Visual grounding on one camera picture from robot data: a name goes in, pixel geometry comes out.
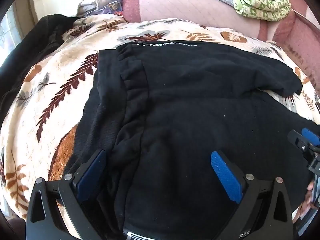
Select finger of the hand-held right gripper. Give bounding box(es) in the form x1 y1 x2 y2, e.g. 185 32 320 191
287 127 320 155

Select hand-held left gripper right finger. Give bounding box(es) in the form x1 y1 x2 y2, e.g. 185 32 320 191
211 151 293 240

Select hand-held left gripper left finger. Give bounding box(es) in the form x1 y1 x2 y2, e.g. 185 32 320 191
26 149 108 240

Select black pants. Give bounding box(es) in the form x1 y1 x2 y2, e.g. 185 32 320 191
71 40 320 240

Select person's right hand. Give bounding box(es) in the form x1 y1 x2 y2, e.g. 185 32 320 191
292 181 316 224

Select leaf print fleece blanket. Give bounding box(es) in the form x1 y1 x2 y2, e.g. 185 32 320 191
0 14 320 240

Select black garment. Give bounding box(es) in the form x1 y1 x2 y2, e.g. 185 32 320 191
0 14 78 125

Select green patterned cloth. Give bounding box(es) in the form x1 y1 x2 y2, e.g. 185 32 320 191
229 0 292 22

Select colourful printed packet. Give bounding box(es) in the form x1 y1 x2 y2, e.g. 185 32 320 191
101 1 124 15

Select wooden frame window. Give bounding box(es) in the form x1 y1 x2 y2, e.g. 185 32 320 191
0 0 35 65

